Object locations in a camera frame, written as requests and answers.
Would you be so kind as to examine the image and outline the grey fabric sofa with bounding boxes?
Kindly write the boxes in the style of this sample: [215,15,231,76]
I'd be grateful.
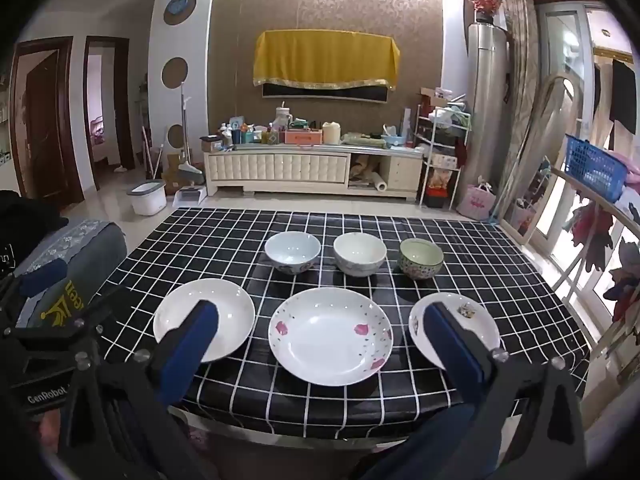
[15,217,128,331]

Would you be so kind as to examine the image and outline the white plastic bin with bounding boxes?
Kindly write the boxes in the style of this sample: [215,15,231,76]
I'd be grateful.
[509,199,538,236]

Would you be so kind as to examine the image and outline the mop with pink stick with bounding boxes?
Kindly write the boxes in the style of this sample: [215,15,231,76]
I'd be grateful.
[141,127,165,182]

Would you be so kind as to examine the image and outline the brown door frame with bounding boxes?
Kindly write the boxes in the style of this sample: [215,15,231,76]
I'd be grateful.
[82,35,137,191]

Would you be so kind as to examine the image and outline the pink bag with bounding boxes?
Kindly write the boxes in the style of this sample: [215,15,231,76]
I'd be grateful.
[456,182,497,222]

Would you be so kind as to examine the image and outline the silver tower air conditioner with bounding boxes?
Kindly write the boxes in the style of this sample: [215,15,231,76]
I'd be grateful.
[467,22,510,211]

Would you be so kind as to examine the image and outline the white mop bucket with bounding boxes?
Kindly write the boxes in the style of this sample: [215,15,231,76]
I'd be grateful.
[125,179,167,218]

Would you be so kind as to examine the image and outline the red pink hanging clothes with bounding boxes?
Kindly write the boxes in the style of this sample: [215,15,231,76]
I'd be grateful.
[570,200,640,321]

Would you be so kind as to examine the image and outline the green patterned bowl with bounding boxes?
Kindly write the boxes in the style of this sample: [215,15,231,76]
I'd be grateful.
[399,238,445,281]

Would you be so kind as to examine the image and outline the small white plate gold pattern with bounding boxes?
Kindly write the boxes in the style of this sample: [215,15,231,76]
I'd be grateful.
[409,292,501,372]

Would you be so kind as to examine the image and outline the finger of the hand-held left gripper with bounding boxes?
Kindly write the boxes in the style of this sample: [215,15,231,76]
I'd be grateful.
[0,259,68,311]
[0,305,113,361]

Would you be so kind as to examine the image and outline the black television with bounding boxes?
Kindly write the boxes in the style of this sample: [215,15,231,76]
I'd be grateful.
[262,81,390,106]

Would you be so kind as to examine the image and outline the white plate with pink flowers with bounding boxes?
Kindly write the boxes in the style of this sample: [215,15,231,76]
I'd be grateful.
[268,287,394,387]

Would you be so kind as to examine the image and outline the beige arched leaning board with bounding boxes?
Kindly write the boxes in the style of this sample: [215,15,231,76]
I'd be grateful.
[505,72,583,241]

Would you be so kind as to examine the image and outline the white grey dustpan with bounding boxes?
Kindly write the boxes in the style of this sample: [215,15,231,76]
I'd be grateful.
[172,185,207,209]

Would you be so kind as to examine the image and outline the brown wooden door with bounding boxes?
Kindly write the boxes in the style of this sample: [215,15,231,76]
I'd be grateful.
[10,37,85,206]

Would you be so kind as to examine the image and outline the red flower vase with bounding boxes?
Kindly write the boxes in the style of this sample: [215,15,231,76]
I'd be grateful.
[472,0,502,26]

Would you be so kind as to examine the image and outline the orange box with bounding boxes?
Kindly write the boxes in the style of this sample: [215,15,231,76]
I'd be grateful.
[285,127,323,145]

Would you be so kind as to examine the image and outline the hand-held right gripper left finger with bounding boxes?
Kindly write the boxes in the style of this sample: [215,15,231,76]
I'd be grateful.
[50,301,219,480]

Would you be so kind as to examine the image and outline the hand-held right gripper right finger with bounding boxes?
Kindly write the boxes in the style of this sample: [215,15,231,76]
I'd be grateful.
[424,301,588,480]

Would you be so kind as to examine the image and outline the white shelf rack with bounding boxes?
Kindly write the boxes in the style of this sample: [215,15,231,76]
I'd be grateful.
[416,105,473,211]

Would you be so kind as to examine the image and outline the plain white bowl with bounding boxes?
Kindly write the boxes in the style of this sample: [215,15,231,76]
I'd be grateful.
[333,232,387,278]

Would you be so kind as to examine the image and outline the brown paper bags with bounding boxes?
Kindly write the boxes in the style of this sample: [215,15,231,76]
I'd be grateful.
[350,152,382,181]

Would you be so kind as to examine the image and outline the clothes drying rack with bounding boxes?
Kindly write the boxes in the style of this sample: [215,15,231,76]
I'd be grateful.
[542,157,640,376]

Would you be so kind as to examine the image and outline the white upright broom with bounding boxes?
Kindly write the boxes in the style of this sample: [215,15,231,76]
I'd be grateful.
[176,80,205,186]

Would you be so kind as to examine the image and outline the plain white plate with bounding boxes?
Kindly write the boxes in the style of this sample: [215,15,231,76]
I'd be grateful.
[153,278,256,364]

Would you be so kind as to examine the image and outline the brown cardboard boxes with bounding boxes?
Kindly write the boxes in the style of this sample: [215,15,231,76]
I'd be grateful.
[162,152,184,194]

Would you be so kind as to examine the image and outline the blue round wall ornament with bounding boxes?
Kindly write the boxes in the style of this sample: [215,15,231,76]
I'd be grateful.
[164,0,197,26]

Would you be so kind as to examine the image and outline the white bowl with blue flowers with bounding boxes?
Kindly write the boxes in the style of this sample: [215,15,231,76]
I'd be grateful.
[264,231,322,275]

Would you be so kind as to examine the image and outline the blue plastic basket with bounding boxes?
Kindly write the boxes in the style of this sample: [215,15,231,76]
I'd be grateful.
[564,134,631,204]

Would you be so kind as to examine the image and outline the beige patterned curtain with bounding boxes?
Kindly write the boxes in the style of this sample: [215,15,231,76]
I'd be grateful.
[499,0,545,221]

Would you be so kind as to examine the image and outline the black white checked tablecloth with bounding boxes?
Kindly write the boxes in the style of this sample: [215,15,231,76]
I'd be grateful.
[95,207,591,436]

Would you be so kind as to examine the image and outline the glass balcony door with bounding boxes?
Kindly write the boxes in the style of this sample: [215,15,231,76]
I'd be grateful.
[532,2,610,256]

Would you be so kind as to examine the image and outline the cream television cabinet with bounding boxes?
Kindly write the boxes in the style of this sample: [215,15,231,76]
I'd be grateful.
[202,142,426,204]

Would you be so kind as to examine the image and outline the black hanging garment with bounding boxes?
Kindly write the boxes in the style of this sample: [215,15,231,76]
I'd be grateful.
[609,59,638,123]

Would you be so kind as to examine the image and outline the cardboard box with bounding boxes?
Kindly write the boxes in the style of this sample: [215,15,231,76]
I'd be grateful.
[419,87,449,109]

